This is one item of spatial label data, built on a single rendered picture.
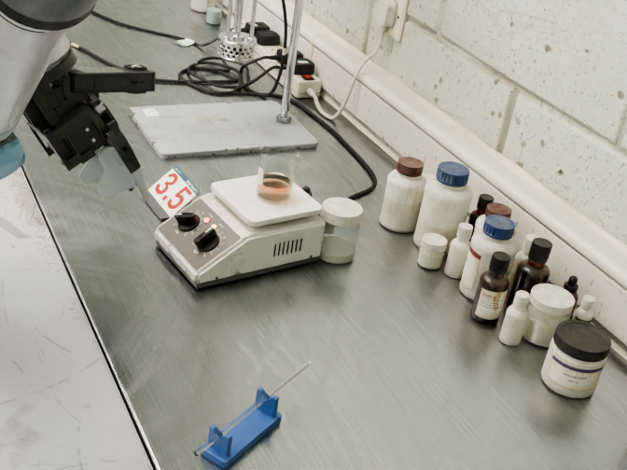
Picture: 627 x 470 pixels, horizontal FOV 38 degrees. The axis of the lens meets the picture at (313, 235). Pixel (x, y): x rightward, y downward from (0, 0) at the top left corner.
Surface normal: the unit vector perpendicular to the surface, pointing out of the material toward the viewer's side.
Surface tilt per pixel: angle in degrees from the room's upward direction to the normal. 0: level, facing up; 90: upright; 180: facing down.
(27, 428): 0
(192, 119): 0
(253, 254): 90
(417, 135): 90
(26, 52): 133
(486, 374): 0
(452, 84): 90
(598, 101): 90
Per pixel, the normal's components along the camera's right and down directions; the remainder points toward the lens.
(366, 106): -0.89, 0.11
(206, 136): 0.14, -0.86
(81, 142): 0.57, 0.33
